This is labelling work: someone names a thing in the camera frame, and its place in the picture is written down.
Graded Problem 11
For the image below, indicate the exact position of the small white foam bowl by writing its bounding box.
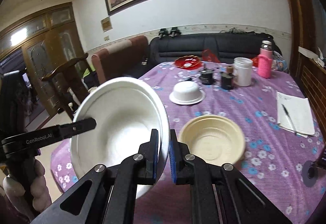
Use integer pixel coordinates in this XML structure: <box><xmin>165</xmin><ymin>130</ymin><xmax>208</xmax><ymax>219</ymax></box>
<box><xmin>69</xmin><ymin>76</ymin><xmax>171</xmax><ymax>200</ymax></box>

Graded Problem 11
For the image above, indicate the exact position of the wooden cabinet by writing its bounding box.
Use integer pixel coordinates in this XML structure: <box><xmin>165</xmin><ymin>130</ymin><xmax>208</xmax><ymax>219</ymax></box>
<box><xmin>1</xmin><ymin>2</ymin><xmax>84</xmax><ymax>117</ymax></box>

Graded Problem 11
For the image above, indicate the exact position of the far red flower plate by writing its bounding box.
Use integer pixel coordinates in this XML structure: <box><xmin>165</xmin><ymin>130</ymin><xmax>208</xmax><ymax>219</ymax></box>
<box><xmin>174</xmin><ymin>55</ymin><xmax>202</xmax><ymax>70</ymax></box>

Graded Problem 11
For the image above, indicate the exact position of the pink knitted bottle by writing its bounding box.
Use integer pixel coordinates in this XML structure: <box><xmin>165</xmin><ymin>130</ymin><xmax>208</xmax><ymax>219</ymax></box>
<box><xmin>258</xmin><ymin>40</ymin><xmax>273</xmax><ymax>78</ymax></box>

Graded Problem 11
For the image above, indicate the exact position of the white notepad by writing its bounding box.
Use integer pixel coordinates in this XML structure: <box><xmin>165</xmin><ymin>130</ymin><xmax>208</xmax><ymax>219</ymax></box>
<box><xmin>276</xmin><ymin>92</ymin><xmax>315</xmax><ymax>138</ymax></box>

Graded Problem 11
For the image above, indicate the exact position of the black jar right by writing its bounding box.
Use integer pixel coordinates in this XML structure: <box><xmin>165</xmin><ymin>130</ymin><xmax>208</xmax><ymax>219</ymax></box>
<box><xmin>220</xmin><ymin>72</ymin><xmax>234</xmax><ymax>91</ymax></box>

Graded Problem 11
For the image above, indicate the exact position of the dark wooden chair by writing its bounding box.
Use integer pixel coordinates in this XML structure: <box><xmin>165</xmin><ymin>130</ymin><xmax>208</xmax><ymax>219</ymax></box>
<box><xmin>41</xmin><ymin>53</ymin><xmax>98</xmax><ymax>120</ymax></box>

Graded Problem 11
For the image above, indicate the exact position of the small wall plaque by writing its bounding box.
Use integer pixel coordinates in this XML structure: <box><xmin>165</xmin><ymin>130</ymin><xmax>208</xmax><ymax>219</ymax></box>
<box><xmin>101</xmin><ymin>16</ymin><xmax>113</xmax><ymax>32</ymax></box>

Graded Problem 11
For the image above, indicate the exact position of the black jar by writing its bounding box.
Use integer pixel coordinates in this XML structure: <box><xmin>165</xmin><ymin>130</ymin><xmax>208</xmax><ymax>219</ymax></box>
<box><xmin>220</xmin><ymin>72</ymin><xmax>234</xmax><ymax>91</ymax></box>
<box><xmin>199</xmin><ymin>69</ymin><xmax>214</xmax><ymax>86</ymax></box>

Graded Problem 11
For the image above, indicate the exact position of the red plastic bag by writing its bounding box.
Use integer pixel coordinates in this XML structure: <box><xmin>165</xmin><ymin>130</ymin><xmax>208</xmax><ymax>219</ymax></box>
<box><xmin>202</xmin><ymin>49</ymin><xmax>220</xmax><ymax>63</ymax></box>

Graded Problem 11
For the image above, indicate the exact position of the cream plastic bowl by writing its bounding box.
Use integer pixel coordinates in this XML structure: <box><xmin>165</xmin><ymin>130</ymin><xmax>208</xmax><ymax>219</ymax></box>
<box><xmin>178</xmin><ymin>115</ymin><xmax>246</xmax><ymax>166</ymax></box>

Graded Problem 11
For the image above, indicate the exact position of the brown armchair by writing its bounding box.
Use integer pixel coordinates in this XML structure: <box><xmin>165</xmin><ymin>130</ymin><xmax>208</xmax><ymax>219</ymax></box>
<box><xmin>91</xmin><ymin>35</ymin><xmax>148</xmax><ymax>84</ymax></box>

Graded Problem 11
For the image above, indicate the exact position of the black leather sofa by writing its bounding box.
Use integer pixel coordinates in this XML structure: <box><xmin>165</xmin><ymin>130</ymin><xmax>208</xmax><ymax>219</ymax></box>
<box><xmin>147</xmin><ymin>32</ymin><xmax>282</xmax><ymax>67</ymax></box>

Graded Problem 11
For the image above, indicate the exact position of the black jar left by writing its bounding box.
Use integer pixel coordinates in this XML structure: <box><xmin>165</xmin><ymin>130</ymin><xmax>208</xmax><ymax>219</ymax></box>
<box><xmin>199</xmin><ymin>69</ymin><xmax>214</xmax><ymax>86</ymax></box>

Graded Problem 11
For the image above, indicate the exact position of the purple floral tablecloth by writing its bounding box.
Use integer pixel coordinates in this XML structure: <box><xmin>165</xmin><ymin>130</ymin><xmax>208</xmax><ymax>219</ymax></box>
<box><xmin>50</xmin><ymin>61</ymin><xmax>326</xmax><ymax>224</ymax></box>

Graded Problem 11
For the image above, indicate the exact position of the left hand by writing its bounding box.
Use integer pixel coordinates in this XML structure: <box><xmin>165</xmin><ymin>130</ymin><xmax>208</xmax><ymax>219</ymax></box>
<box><xmin>2</xmin><ymin>158</ymin><xmax>53</xmax><ymax>222</ymax></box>

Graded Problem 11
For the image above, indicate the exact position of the white plastic jar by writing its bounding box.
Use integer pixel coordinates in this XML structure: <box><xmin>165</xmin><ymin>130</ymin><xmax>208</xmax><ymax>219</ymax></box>
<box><xmin>233</xmin><ymin>57</ymin><xmax>253</xmax><ymax>87</ymax></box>

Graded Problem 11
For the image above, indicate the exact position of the brown cork lid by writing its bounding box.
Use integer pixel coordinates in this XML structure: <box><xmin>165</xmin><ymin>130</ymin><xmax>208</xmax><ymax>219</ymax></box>
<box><xmin>226</xmin><ymin>66</ymin><xmax>234</xmax><ymax>74</ymax></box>

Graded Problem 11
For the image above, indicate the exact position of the black pen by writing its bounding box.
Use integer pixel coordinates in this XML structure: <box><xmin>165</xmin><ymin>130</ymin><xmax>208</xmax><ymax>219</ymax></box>
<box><xmin>281</xmin><ymin>104</ymin><xmax>297</xmax><ymax>135</ymax></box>

